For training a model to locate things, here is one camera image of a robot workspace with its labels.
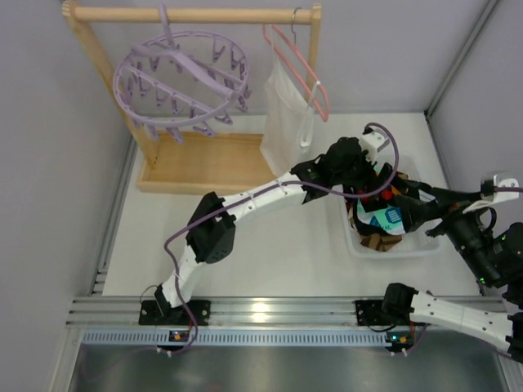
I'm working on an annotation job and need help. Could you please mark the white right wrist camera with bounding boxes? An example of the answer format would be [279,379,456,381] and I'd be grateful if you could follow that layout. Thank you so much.
[463,172,522,213]

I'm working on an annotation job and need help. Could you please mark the wooden clothes rack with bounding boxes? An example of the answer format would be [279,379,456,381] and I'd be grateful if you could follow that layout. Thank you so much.
[61,1,322,194]

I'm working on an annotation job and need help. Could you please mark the white hanging cloth bag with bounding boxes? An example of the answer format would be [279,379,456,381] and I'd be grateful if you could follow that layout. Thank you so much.
[260,58,314,177]

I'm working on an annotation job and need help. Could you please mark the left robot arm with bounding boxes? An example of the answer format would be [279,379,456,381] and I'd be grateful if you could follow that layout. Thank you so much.
[153,133,442,321]

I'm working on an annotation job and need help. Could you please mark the red argyle sock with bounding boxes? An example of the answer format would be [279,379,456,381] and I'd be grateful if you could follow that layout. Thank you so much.
[351,163,408,212]

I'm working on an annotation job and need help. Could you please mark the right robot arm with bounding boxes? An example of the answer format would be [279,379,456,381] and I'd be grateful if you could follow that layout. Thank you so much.
[382,178,522,362]

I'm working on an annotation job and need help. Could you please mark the purple round clip hanger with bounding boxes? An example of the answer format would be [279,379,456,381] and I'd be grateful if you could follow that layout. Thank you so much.
[112,5,252,143]

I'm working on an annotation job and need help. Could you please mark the teal patterned sock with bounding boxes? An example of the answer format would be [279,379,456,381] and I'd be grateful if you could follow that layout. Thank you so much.
[353,201,406,235]

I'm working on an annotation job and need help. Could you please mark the pink clothes hanger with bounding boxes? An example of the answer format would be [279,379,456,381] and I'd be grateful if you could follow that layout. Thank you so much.
[262,24,331,123]

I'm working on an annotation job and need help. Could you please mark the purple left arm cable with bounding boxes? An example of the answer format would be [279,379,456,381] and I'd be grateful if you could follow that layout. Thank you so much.
[138,122,401,356]

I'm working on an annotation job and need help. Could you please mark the white plastic basket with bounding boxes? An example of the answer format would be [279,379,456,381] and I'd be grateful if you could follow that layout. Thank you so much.
[338,153,443,260]

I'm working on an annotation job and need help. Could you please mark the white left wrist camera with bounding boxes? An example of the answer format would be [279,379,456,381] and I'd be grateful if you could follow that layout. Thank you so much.
[359,127,391,163]

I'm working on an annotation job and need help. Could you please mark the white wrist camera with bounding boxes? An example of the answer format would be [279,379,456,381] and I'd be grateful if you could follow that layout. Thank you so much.
[463,172,522,213]
[359,127,391,163]

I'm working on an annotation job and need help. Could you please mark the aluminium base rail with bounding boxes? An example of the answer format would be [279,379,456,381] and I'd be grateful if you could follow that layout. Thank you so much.
[65,296,512,348]

